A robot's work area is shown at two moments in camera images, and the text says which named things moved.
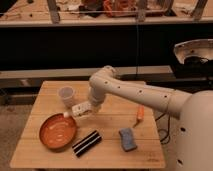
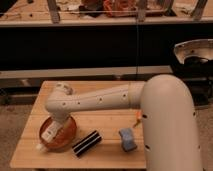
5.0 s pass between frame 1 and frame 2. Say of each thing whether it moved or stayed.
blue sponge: stayed
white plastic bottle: moved
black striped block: stayed
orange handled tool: stayed
